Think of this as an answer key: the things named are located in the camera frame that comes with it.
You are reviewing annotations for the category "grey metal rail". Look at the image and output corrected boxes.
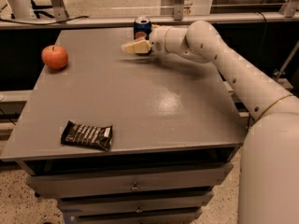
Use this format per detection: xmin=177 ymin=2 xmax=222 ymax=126
xmin=0 ymin=12 xmax=299 ymax=30

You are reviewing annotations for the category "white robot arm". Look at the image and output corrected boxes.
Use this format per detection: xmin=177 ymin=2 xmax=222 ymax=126
xmin=121 ymin=21 xmax=299 ymax=224

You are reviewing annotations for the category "top grey drawer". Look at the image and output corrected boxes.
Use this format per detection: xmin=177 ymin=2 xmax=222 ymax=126
xmin=27 ymin=162 xmax=233 ymax=199

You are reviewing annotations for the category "grey drawer cabinet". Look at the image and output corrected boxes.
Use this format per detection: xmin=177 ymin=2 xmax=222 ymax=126
xmin=0 ymin=27 xmax=249 ymax=224

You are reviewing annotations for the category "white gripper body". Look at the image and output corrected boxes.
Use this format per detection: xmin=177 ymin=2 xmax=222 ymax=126
xmin=149 ymin=26 xmax=171 ymax=54

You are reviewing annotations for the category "black cable on rail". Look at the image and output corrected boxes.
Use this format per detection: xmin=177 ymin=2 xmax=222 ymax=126
xmin=0 ymin=15 xmax=91 ymax=26

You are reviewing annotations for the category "white pipe background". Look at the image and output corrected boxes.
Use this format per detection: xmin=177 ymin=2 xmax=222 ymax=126
xmin=6 ymin=0 xmax=36 ymax=20

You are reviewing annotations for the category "bottom grey drawer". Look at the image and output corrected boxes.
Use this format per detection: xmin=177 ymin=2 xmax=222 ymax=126
xmin=69 ymin=207 xmax=202 ymax=224

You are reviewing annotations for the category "red apple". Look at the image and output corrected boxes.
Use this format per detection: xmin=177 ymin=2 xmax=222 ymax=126
xmin=41 ymin=45 xmax=68 ymax=70

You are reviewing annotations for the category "grey metal post bracket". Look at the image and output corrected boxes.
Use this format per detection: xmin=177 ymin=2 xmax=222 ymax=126
xmin=173 ymin=0 xmax=185 ymax=21

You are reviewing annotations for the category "grey drawer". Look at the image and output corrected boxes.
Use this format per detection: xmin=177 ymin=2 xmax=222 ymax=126
xmin=58 ymin=189 xmax=214 ymax=217
xmin=69 ymin=207 xmax=202 ymax=224
xmin=27 ymin=162 xmax=233 ymax=199

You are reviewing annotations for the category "black hanging cable right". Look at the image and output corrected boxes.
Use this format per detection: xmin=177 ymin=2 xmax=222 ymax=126
xmin=255 ymin=12 xmax=269 ymax=63

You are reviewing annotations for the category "blue pepsi can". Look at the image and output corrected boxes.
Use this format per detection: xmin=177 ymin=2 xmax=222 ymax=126
xmin=133 ymin=16 xmax=151 ymax=39

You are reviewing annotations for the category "black rxbar chocolate wrapper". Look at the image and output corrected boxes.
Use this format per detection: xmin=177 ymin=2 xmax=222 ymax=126
xmin=61 ymin=121 xmax=112 ymax=151

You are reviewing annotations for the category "middle grey drawer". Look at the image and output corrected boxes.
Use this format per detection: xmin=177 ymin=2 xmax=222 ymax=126
xmin=58 ymin=189 xmax=214 ymax=217

